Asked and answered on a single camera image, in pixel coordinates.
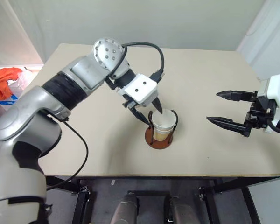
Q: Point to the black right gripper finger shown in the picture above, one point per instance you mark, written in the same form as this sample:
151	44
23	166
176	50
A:
235	95
226	123

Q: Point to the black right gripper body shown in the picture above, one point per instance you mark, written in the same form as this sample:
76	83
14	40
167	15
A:
259	114

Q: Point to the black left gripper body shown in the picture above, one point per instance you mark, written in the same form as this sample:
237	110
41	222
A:
128	102

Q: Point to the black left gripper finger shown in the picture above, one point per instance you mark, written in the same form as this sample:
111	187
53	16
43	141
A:
158	106
140	116

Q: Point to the white paper cup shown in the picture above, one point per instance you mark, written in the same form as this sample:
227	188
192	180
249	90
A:
165	120
163	136

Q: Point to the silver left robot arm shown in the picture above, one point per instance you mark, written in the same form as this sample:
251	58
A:
84	70

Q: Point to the dark rounded grey shape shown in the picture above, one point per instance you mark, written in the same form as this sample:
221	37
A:
184	210
126	210

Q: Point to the clear plastic bag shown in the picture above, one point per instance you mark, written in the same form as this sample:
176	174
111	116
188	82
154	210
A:
23	80

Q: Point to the orange cloth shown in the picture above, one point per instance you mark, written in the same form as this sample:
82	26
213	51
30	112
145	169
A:
2	81

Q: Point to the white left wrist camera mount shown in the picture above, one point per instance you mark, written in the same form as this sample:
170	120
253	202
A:
142	88

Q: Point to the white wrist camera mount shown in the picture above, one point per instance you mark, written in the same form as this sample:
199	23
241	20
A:
278	93
142	88

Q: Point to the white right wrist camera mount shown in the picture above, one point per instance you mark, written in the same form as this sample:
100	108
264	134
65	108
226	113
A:
278	93

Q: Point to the black metal table frame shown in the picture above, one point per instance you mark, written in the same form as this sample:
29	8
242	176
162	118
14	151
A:
207	200

